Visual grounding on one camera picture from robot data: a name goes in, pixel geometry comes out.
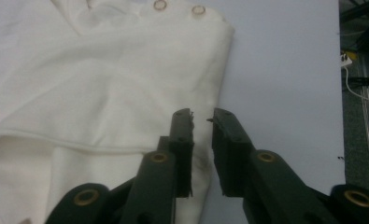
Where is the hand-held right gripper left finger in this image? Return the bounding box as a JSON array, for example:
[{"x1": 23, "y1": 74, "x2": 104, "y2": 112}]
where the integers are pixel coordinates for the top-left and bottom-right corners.
[{"x1": 120, "y1": 107, "x2": 195, "y2": 224}]

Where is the white baby shirt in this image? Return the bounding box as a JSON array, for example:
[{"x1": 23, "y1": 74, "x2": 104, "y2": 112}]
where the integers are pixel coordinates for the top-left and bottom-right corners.
[{"x1": 0, "y1": 0, "x2": 236, "y2": 224}]

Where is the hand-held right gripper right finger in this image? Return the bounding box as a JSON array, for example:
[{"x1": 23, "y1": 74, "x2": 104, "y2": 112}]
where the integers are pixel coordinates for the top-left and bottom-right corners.
[{"x1": 211, "y1": 107, "x2": 339, "y2": 224}]

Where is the white power plug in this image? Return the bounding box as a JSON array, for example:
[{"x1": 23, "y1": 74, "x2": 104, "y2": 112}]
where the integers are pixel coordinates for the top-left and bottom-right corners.
[{"x1": 340, "y1": 53, "x2": 354, "y2": 67}]

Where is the thin white plug cable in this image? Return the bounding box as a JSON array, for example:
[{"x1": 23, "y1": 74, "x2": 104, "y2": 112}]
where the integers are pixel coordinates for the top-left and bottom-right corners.
[{"x1": 343, "y1": 64, "x2": 369, "y2": 105}]

